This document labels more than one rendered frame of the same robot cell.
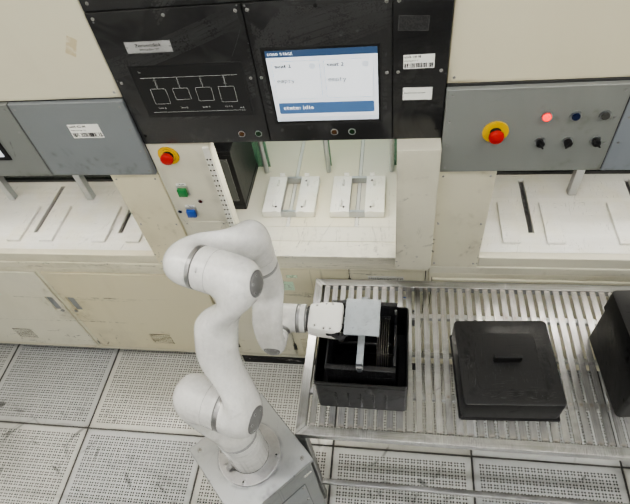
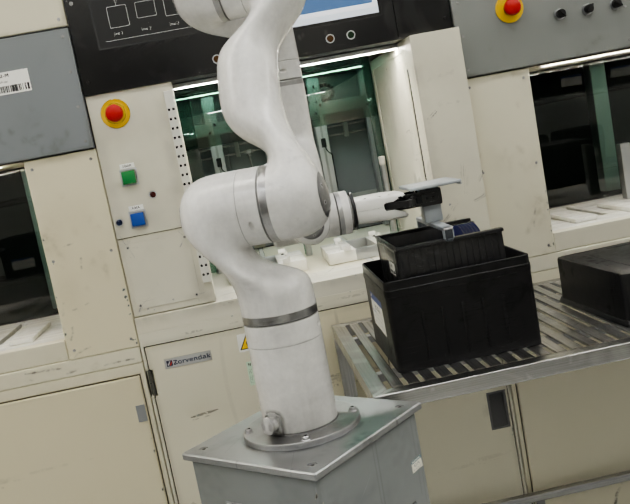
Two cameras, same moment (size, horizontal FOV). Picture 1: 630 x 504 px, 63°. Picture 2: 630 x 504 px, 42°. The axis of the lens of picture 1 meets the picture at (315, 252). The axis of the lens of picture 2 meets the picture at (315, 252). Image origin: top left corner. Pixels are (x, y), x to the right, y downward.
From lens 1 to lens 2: 1.44 m
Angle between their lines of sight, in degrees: 45
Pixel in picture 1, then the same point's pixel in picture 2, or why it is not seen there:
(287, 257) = not seen: hidden behind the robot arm
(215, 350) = (255, 64)
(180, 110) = (140, 33)
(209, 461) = (228, 450)
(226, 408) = (280, 148)
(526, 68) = not seen: outside the picture
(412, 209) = (446, 130)
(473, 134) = (487, 15)
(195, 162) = (151, 120)
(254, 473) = (322, 429)
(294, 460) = (387, 410)
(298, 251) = not seen: hidden behind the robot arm
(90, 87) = (29, 16)
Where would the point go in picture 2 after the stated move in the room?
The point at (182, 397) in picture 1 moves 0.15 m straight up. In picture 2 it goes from (201, 183) to (180, 84)
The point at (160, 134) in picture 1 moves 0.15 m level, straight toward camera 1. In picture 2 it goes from (109, 76) to (136, 64)
